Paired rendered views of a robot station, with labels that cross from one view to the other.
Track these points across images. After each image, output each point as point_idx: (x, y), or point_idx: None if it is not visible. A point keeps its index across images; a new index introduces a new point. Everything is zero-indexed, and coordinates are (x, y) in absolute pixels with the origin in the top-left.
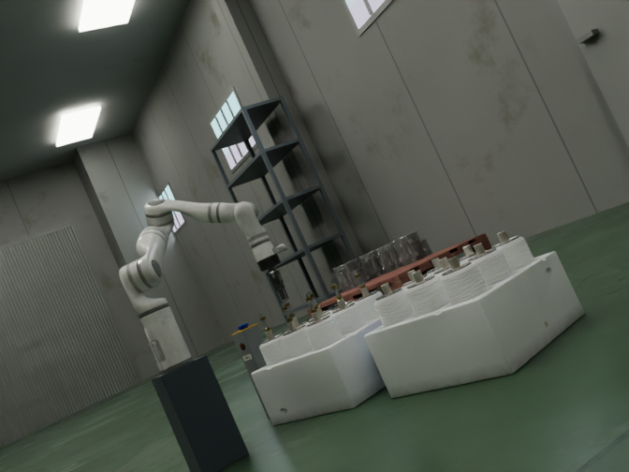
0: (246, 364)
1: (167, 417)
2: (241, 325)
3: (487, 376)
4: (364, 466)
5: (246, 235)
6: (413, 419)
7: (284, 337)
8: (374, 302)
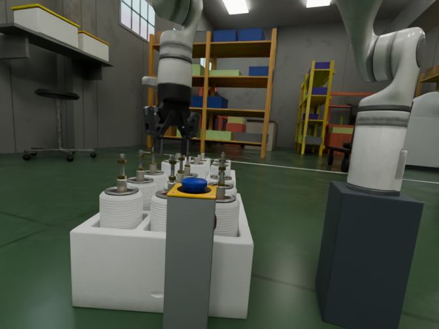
0: (211, 265)
1: (411, 260)
2: (202, 179)
3: None
4: (300, 209)
5: (192, 41)
6: (264, 209)
7: (236, 188)
8: (228, 167)
